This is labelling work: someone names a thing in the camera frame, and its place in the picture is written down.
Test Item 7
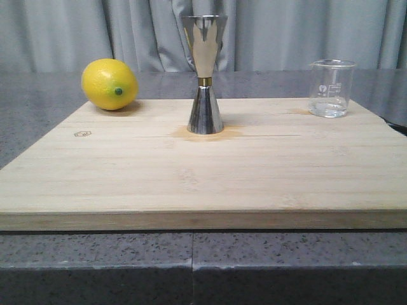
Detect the steel double jigger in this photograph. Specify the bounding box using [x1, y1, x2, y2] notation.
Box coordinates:
[182, 15, 228, 135]

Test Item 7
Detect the clear glass beaker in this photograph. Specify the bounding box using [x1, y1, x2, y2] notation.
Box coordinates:
[308, 59, 356, 118]

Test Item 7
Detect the light wooden cutting board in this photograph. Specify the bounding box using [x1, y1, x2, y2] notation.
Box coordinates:
[1, 98, 406, 231]

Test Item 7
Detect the yellow lemon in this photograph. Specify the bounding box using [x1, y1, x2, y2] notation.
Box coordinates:
[81, 58, 139, 111]

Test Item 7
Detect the grey curtain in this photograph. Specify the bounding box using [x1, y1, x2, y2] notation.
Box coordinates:
[1, 1, 406, 72]

